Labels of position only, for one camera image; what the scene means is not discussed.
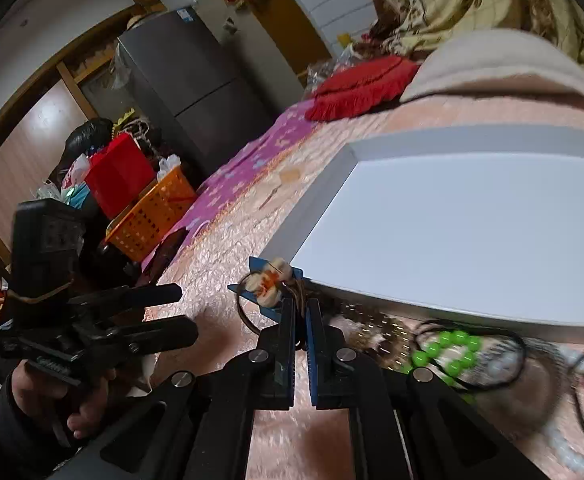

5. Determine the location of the red fringed cushion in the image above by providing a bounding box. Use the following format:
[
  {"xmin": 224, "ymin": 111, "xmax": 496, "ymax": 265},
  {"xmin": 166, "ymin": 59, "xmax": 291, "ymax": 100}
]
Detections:
[{"xmin": 305, "ymin": 55, "xmax": 420, "ymax": 122}]

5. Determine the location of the white bead necklace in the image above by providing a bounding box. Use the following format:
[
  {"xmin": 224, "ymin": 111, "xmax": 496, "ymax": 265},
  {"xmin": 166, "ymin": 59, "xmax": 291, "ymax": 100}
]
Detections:
[{"xmin": 491, "ymin": 343, "xmax": 584, "ymax": 476}]

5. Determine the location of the silver mesh bangle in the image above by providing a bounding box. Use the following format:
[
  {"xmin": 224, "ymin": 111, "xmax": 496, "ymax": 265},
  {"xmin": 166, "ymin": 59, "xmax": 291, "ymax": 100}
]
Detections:
[{"xmin": 472, "ymin": 338, "xmax": 566, "ymax": 417}]

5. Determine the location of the person's left hand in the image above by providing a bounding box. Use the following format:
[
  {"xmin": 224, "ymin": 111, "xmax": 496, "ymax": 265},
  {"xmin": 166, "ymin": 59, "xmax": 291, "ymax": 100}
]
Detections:
[{"xmin": 10, "ymin": 360, "xmax": 116, "ymax": 439}]

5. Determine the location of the pink quilted bedspread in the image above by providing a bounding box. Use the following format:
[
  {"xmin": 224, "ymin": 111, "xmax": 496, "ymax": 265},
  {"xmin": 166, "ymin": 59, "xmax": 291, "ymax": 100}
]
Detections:
[{"xmin": 143, "ymin": 91, "xmax": 584, "ymax": 480}]

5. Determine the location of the white shallow box tray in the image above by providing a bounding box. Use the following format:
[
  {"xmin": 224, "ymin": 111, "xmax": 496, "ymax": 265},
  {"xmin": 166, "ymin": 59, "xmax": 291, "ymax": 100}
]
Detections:
[{"xmin": 280, "ymin": 125, "xmax": 584, "ymax": 344}]

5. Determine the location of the orange plastic basket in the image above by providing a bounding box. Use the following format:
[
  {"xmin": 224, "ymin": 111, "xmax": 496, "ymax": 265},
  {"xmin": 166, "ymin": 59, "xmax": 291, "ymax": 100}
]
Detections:
[{"xmin": 102, "ymin": 167, "xmax": 197, "ymax": 262}]

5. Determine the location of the red gift box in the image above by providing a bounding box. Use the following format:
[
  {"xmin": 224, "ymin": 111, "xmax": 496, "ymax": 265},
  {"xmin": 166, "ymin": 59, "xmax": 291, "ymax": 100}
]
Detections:
[{"xmin": 85, "ymin": 132, "xmax": 155, "ymax": 220}]

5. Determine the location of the black elastic hair tie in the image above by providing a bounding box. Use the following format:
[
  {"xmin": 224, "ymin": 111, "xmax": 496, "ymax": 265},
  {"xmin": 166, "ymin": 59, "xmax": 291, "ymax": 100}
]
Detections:
[{"xmin": 413, "ymin": 320, "xmax": 528, "ymax": 392}]

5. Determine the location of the flower charm black hair tie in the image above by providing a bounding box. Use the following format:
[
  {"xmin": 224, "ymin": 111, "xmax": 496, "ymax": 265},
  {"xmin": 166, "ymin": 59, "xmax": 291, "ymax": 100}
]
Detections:
[{"xmin": 234, "ymin": 257, "xmax": 308, "ymax": 336}]

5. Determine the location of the brown wooden bead bracelet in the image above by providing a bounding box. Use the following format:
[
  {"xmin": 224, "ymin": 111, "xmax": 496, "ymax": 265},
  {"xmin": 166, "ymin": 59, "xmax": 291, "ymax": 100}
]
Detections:
[{"xmin": 331, "ymin": 303, "xmax": 413, "ymax": 369}]

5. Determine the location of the floral yellow quilt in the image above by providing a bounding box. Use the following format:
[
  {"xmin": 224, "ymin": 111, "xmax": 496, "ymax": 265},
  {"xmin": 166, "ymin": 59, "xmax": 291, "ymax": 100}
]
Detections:
[{"xmin": 369, "ymin": 0, "xmax": 584, "ymax": 66}]

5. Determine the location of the purple floral sheet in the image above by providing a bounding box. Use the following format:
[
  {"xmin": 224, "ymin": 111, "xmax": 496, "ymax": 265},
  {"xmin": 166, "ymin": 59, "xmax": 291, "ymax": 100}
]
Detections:
[{"xmin": 141, "ymin": 99, "xmax": 321, "ymax": 280}]

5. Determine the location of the blue plastic hair claw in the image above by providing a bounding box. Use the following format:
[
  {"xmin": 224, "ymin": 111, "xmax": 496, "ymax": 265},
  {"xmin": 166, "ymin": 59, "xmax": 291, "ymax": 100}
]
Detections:
[{"xmin": 228, "ymin": 256, "xmax": 306, "ymax": 322}]

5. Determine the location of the dark grey refrigerator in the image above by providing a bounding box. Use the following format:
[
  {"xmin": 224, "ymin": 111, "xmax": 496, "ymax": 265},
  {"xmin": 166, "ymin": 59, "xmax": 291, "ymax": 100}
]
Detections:
[{"xmin": 118, "ymin": 6, "xmax": 273, "ymax": 184}]

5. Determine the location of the green bead bracelet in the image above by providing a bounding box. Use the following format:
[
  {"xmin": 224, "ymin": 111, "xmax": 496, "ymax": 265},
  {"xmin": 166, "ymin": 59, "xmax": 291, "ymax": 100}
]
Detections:
[{"xmin": 402, "ymin": 329, "xmax": 484, "ymax": 386}]

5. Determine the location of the cream white pillow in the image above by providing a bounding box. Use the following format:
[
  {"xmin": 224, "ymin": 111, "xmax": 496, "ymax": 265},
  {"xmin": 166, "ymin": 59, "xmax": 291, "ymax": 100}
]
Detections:
[{"xmin": 400, "ymin": 28, "xmax": 584, "ymax": 103}]

